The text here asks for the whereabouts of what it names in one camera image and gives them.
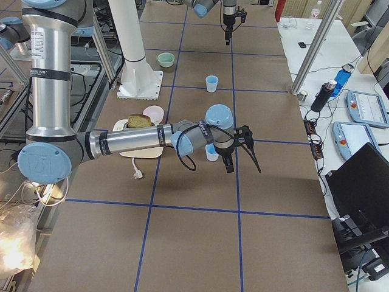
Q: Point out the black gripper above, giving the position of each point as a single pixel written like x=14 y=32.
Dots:
x=225 y=149
x=228 y=19

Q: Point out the blue cup from toaster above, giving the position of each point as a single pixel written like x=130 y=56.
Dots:
x=211 y=83

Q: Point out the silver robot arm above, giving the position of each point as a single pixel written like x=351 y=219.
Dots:
x=54 y=148
x=202 y=8

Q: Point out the blue cup near toaster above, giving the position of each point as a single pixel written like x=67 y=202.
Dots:
x=211 y=153

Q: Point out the green plastic bowl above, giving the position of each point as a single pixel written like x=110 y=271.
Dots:
x=166 y=59

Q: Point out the cream two-slot toaster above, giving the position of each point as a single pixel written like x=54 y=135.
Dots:
x=142 y=152

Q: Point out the pink plastic bowl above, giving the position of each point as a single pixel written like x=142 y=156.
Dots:
x=155 y=113

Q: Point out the clear plastic bottle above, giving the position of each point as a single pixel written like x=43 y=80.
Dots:
x=315 y=11

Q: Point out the black power strip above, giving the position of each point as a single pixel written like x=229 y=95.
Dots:
x=315 y=141

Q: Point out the white toaster power plug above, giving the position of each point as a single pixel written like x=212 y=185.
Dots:
x=137 y=172

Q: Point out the toast bread slice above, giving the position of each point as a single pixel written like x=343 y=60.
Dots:
x=139 y=121

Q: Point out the black water bottle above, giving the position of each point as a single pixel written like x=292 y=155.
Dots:
x=323 y=96

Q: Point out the blue water bottle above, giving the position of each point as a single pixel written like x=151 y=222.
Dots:
x=341 y=78

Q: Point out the lower teach pendant tablet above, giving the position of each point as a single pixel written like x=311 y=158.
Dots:
x=351 y=136

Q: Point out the teach pendant tablet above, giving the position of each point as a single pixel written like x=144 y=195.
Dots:
x=367 y=108
x=351 y=136

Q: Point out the black laptop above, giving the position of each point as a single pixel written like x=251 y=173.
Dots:
x=360 y=189

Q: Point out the upper teach pendant tablet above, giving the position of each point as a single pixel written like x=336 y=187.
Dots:
x=367 y=108

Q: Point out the clear plastic bag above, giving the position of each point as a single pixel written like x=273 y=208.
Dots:
x=18 y=238

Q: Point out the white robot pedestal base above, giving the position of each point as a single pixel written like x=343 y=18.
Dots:
x=138 y=79

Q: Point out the aluminium frame post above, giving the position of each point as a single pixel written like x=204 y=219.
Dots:
x=319 y=38

